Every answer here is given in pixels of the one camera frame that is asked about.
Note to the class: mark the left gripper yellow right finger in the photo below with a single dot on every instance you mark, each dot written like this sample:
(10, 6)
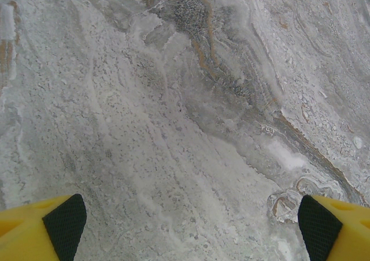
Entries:
(347, 232)

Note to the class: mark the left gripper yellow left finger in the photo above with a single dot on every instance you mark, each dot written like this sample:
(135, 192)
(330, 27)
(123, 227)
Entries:
(26, 232)

